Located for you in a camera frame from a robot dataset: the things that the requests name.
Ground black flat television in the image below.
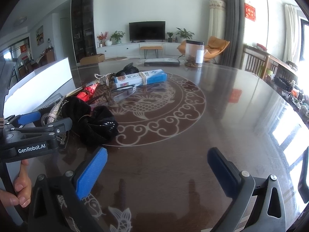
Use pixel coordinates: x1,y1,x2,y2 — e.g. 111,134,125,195
129,21,166,41

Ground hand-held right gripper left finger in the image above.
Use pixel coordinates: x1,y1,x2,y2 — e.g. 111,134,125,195
27,146,108,232

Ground white television cabinet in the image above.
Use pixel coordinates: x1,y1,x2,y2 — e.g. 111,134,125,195
96,40,189,58

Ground black velvet drawstring pouch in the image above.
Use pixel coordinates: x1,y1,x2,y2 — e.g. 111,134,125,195
64,96,119,147

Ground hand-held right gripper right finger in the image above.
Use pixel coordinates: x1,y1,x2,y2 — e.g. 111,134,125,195
207,147,286,232

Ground orange seat bench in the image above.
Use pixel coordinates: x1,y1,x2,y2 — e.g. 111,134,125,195
139,45,163,58

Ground blue and white carton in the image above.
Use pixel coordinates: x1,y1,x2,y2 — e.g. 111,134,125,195
113,69,167,89

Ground pearl gold hair claw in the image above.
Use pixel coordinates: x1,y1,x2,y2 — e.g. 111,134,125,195
94,73,115,87

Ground cloth-covered standing air conditioner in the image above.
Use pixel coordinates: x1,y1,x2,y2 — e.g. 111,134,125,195
208,0,227,40

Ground red snack packet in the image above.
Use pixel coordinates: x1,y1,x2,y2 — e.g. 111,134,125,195
77,83,99,102

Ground small wooden side cabinet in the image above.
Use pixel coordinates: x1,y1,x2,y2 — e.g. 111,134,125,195
45,47,55,63

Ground red wall hanging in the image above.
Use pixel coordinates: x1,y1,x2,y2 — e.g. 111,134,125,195
244,3,256,22

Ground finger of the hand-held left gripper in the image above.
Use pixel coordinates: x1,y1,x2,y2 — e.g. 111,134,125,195
3,111,42,129
6,117,73,147

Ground cardboard box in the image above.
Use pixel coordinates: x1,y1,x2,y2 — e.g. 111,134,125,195
80,54,105,66

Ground person's left hand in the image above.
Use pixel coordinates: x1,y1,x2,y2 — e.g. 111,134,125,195
0,159,32,208

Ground wooden chair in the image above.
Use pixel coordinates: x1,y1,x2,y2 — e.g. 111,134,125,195
243,44,269,77

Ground dark display cabinet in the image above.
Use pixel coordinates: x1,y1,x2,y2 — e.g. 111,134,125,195
71,0,94,63

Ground orange lounge chair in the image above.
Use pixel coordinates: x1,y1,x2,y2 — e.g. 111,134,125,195
177,36,230,63

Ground white curtain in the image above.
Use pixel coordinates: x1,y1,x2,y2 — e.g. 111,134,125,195
282,3,300,63

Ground wall painting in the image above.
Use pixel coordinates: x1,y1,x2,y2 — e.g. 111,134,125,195
36,25,44,46

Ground green plant in teal pot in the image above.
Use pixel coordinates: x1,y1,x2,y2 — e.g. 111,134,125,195
110,31,125,44

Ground clear plastic jar black lid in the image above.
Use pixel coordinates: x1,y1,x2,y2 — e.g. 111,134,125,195
185,39,205,67

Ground flat black plastic-wrapped package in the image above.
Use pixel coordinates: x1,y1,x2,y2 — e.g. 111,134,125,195
144,58,181,66

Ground black frame glasses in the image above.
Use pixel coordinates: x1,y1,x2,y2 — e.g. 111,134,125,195
90,84,137,107

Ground red flower arrangement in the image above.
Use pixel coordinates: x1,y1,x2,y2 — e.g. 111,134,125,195
97,32,109,47

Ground black bow hair clip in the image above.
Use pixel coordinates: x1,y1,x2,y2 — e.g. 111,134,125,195
115,63,140,77

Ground rhinestone bow hair clip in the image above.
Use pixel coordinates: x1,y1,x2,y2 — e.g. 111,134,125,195
41,97,69,126

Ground cluttered wooden side table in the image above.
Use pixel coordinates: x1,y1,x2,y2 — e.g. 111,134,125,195
263,53,309,126

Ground dark patterned wooden desk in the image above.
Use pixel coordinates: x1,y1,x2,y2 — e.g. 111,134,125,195
5,58,309,232

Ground large leafy potted plant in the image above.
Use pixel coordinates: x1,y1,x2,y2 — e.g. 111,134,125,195
176,28,195,40

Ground grey curtain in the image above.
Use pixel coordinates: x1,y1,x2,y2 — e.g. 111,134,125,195
218,0,244,69

